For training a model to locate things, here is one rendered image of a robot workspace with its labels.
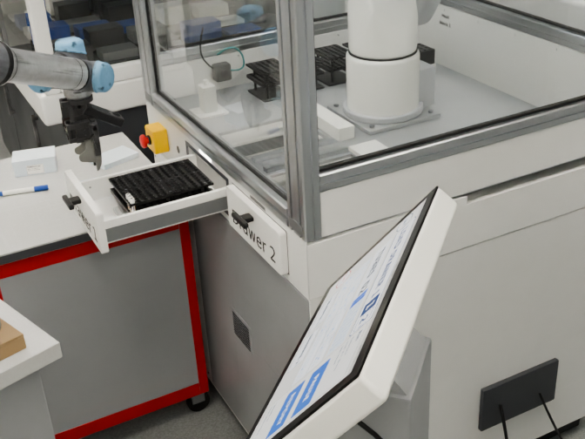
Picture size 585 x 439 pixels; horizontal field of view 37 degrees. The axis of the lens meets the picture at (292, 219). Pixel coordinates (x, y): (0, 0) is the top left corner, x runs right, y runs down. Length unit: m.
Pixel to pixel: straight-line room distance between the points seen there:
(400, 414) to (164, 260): 1.31
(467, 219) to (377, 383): 1.04
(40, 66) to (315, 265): 0.75
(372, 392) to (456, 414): 1.34
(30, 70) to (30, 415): 0.76
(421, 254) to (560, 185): 0.96
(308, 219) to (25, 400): 0.74
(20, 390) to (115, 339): 0.62
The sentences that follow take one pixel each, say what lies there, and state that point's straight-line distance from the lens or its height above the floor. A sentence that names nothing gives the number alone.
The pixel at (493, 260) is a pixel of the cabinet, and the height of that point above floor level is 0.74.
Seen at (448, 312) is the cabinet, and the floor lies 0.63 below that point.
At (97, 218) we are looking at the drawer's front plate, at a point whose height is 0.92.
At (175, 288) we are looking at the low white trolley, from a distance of 2.54.
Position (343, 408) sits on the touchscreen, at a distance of 1.08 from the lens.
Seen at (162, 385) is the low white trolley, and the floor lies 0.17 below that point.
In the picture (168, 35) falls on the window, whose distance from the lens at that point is 2.38.
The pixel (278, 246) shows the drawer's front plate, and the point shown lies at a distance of 1.90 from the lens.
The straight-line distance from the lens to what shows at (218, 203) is 2.18.
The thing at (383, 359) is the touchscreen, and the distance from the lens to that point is 1.09.
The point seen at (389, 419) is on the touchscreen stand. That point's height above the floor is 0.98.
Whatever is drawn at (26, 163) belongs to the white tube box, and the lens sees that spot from 2.72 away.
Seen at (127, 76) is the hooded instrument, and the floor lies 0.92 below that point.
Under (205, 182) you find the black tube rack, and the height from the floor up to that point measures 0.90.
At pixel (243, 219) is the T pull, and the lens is 1.98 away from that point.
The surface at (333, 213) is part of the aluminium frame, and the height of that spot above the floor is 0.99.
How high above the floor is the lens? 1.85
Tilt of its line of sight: 28 degrees down
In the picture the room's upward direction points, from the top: 3 degrees counter-clockwise
